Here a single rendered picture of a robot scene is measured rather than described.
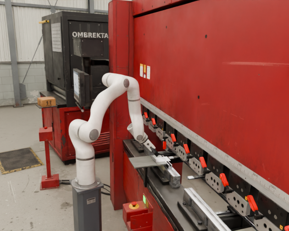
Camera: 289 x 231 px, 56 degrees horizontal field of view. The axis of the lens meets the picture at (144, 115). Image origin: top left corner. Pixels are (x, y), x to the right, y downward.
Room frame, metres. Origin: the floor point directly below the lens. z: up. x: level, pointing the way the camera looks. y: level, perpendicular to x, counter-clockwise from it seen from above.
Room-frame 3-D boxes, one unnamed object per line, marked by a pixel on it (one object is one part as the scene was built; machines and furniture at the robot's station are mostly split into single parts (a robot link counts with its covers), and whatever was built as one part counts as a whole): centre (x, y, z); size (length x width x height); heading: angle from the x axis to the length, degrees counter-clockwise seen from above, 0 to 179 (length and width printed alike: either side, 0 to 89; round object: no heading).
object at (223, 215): (1.59, -0.72, 0.81); 0.64 x 0.08 x 0.14; 108
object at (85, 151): (1.65, 0.40, 1.30); 0.19 x 0.12 x 0.24; 46
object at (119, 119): (3.03, -0.04, 1.15); 0.85 x 0.25 x 2.30; 108
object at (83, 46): (3.10, 0.65, 1.53); 0.51 x 0.25 x 0.85; 23
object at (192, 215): (1.45, -0.30, 0.89); 0.30 x 0.05 x 0.03; 18
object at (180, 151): (1.69, -0.28, 1.26); 0.15 x 0.09 x 0.17; 18
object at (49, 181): (3.32, 1.26, 0.41); 0.25 x 0.20 x 0.83; 108
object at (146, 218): (1.66, 0.03, 0.75); 0.20 x 0.16 x 0.18; 20
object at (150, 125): (2.26, -0.10, 1.26); 0.15 x 0.09 x 0.17; 18
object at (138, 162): (2.00, -0.03, 1.00); 0.26 x 0.18 x 0.01; 108
